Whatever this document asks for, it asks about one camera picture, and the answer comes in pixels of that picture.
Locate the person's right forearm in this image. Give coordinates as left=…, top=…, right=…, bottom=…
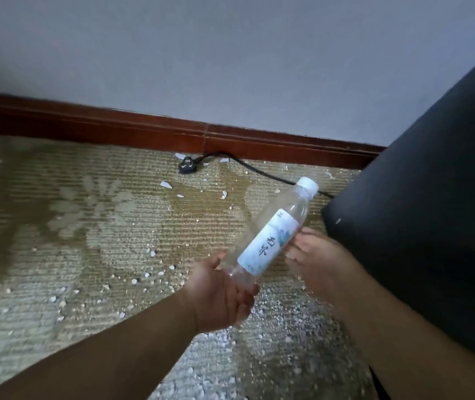
left=327, top=268, right=475, bottom=400

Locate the person's right hand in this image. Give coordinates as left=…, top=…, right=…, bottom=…
left=284, top=227, right=367, bottom=304

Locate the clear plastic water bottle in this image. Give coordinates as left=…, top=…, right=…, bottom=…
left=220, top=177, right=319, bottom=286

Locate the brown wooden baseboard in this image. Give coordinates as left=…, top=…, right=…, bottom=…
left=0, top=90, right=387, bottom=170

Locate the black power plug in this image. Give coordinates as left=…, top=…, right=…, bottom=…
left=178, top=156, right=197, bottom=176

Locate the black power cable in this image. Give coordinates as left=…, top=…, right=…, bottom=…
left=194, top=151, right=335, bottom=199

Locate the black upholstered furniture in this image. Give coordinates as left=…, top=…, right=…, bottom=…
left=321, top=50, right=475, bottom=400

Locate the person's left hand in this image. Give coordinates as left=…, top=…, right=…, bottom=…
left=183, top=251, right=260, bottom=334

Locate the person's left forearm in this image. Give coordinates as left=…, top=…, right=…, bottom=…
left=0, top=287, right=200, bottom=400

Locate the beige floral patterned carpet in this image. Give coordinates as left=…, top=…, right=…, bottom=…
left=0, top=133, right=378, bottom=400

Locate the scattered white plaster debris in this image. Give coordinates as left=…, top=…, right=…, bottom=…
left=0, top=152, right=346, bottom=400

